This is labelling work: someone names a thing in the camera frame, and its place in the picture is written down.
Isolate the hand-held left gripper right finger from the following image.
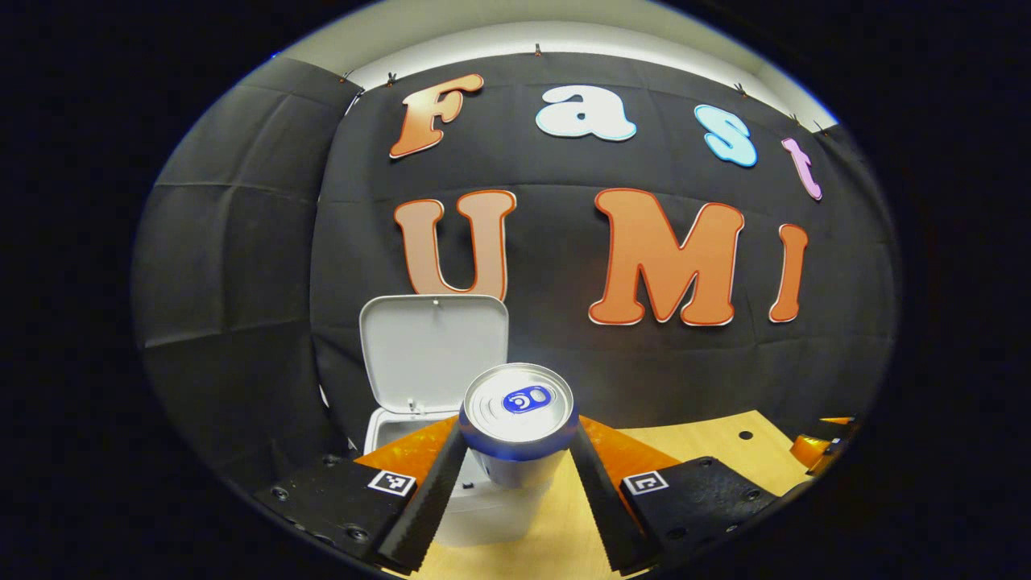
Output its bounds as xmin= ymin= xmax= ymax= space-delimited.
xmin=570 ymin=417 xmax=778 ymax=574

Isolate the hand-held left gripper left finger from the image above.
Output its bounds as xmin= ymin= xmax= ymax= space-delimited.
xmin=254 ymin=419 xmax=470 ymax=574

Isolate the blue pop can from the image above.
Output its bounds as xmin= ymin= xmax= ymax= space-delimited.
xmin=459 ymin=362 xmax=579 ymax=490

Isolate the white desktop garbage bin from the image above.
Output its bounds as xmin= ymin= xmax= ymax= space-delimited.
xmin=358 ymin=294 xmax=557 ymax=549

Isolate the wooden desktop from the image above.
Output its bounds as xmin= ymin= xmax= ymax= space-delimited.
xmin=387 ymin=409 xmax=814 ymax=580

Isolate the black backdrop cloth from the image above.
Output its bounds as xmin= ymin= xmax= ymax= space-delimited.
xmin=131 ymin=52 xmax=899 ymax=484

